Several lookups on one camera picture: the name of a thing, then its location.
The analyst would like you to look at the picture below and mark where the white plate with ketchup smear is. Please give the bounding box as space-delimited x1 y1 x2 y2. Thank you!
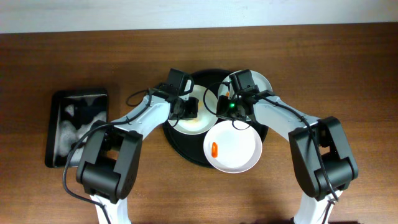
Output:
217 70 273 122

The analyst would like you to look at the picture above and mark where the white plate with orange stain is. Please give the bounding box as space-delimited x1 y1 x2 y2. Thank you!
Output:
166 85 218 135

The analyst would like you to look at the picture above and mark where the white plate with ketchup blob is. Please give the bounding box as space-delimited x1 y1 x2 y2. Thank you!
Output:
203 121 262 174

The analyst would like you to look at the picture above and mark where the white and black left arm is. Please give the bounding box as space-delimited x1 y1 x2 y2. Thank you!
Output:
76 69 198 223

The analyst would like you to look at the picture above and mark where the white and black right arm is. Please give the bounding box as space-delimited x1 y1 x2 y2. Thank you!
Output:
216 70 359 223

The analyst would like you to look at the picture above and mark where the round black serving tray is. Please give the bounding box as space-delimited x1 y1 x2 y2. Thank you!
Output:
162 68 269 169

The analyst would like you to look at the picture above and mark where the black rectangular water tray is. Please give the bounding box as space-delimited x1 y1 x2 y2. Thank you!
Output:
44 88 109 168

